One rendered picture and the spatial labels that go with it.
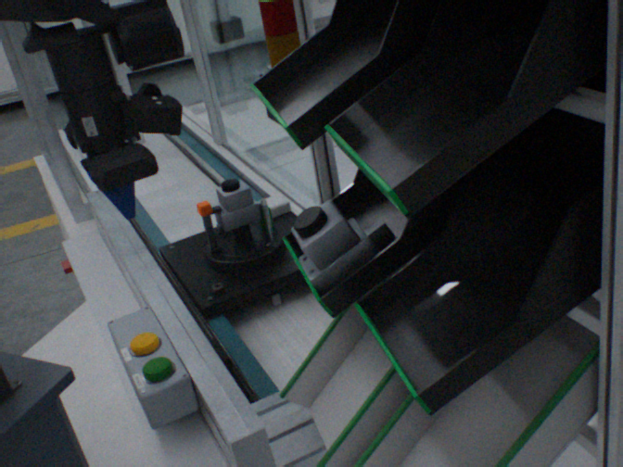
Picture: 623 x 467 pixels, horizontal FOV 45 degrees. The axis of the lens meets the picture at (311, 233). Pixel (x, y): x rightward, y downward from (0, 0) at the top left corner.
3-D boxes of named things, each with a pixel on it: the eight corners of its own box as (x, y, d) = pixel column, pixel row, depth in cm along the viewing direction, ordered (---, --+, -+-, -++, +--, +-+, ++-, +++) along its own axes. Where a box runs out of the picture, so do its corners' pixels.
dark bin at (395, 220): (333, 320, 65) (285, 264, 61) (294, 253, 77) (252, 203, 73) (592, 120, 64) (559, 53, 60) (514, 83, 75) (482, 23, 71)
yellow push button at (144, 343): (136, 363, 104) (133, 352, 103) (130, 349, 107) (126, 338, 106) (164, 352, 105) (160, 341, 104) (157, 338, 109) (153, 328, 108)
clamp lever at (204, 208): (209, 249, 120) (198, 208, 116) (205, 245, 121) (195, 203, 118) (230, 242, 121) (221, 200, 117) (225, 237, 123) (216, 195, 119)
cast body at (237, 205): (225, 233, 119) (215, 193, 115) (216, 222, 122) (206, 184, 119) (273, 215, 121) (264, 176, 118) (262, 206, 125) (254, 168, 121)
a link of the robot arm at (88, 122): (72, 114, 67) (137, 94, 69) (44, 74, 83) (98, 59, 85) (100, 195, 71) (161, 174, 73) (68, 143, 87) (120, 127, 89)
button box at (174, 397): (152, 432, 99) (139, 396, 96) (117, 352, 116) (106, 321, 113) (201, 410, 101) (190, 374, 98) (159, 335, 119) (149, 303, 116)
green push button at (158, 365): (149, 391, 98) (146, 379, 97) (142, 375, 102) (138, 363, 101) (178, 379, 100) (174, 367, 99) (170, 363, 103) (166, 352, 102)
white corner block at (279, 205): (271, 229, 133) (267, 208, 131) (261, 220, 137) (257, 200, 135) (295, 220, 135) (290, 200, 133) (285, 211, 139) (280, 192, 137)
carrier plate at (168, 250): (204, 320, 111) (201, 309, 110) (160, 257, 131) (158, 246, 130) (345, 263, 119) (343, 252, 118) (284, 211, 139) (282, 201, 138)
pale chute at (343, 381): (346, 489, 74) (311, 477, 72) (310, 407, 85) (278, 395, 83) (520, 265, 68) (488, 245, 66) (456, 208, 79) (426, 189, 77)
